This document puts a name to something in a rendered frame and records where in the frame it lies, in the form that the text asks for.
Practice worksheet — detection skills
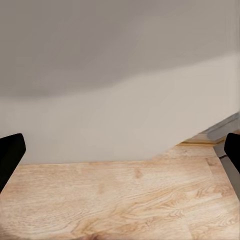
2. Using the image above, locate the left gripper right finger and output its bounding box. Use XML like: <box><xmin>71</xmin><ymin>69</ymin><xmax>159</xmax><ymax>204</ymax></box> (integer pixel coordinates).
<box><xmin>224</xmin><ymin>133</ymin><xmax>240</xmax><ymax>173</ymax></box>

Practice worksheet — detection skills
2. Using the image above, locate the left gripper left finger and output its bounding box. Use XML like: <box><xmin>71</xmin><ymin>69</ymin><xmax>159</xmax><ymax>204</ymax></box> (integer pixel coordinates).
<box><xmin>0</xmin><ymin>133</ymin><xmax>26</xmax><ymax>193</ymax></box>

